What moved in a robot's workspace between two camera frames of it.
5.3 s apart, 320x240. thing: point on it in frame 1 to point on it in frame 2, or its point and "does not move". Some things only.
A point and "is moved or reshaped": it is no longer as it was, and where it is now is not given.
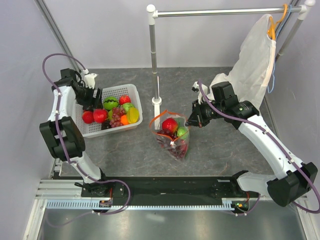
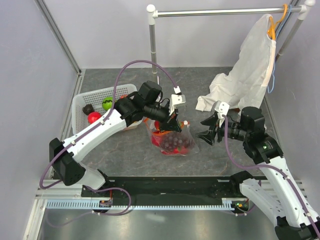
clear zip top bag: [172, 132] is moved or reshaped
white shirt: [249, 76] does not move
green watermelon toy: [109, 102] does not move
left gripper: [95, 103] to [173, 125]
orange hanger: [271, 30] does not move
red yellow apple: [170, 124] is moved or reshaped
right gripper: [194, 120] to [208, 136]
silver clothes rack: [153, 14] does not move
